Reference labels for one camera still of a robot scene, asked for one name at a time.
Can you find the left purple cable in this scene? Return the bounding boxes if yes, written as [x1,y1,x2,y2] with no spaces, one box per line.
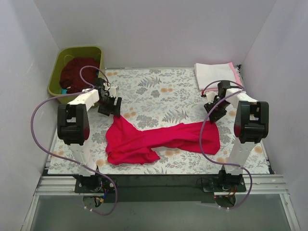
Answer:
[32,66,120,216]

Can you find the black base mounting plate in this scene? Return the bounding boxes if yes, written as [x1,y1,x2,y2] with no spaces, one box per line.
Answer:
[74,174,248,203]

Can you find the aluminium frame rail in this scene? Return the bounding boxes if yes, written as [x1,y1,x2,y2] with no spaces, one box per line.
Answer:
[35,175,83,196]

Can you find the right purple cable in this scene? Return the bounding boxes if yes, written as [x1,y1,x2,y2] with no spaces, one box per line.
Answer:
[198,80,253,210]

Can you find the folded white t shirt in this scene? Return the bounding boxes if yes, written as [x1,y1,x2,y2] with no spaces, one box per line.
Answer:
[194,62,241,90]

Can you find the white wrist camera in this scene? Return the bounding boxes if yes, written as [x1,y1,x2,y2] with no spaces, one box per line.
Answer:
[106,86,119,98]
[201,90,218,103]

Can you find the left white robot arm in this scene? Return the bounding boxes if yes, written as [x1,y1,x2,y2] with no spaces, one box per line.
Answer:
[57,78,122,193]

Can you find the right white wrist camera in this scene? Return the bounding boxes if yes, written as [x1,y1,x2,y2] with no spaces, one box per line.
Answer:
[201,90,218,103]

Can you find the olive green plastic bin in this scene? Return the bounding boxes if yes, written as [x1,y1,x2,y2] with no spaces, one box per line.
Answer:
[47,46,104,96]

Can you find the dark maroon t shirt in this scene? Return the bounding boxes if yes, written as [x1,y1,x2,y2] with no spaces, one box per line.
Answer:
[60,57,100,94]

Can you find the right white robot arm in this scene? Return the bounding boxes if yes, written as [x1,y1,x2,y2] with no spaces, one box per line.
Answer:
[201,80,269,191]

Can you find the purple cable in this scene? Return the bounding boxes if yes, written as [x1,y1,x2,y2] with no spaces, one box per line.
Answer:
[32,66,120,216]
[198,80,253,210]

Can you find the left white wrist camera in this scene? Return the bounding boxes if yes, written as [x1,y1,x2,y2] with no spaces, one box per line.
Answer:
[106,86,119,98]

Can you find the folded pink t shirt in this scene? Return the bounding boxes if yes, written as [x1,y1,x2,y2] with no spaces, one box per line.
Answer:
[200,62,242,90]

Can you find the bright red t shirt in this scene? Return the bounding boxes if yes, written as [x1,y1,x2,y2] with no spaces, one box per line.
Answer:
[105,115,221,166]

